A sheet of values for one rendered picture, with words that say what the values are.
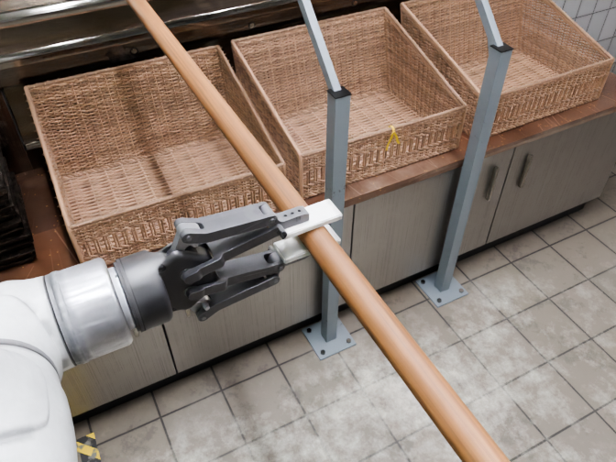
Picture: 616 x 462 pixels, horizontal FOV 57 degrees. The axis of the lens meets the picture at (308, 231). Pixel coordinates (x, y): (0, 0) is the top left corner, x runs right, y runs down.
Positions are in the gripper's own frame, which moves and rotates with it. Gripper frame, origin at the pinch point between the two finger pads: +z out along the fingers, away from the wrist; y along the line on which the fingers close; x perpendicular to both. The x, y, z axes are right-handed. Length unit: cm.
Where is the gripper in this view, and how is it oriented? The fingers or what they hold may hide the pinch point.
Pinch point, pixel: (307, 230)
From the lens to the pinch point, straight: 62.0
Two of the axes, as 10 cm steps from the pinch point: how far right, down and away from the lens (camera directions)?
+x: 4.7, 6.2, -6.3
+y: -0.1, 7.2, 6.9
